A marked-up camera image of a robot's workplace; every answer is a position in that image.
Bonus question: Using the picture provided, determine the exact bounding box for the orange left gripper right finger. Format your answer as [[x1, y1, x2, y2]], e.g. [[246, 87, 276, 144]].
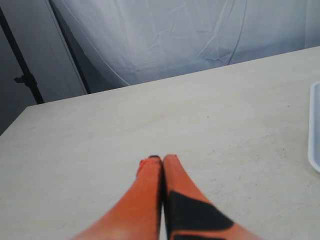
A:
[[163, 154, 261, 240]]

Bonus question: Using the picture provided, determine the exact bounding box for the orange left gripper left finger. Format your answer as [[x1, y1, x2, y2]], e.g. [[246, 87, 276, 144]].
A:
[[73, 155, 163, 240]]

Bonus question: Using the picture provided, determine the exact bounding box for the white rectangular plastic tray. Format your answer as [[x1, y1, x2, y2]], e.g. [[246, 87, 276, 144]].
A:
[[307, 81, 320, 173]]

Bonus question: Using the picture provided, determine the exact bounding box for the white backdrop curtain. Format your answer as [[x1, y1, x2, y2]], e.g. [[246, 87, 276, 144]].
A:
[[53, 0, 320, 91]]

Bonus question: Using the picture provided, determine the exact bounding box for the black backdrop stand pole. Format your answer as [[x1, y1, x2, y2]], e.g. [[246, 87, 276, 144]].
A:
[[0, 9, 45, 105]]

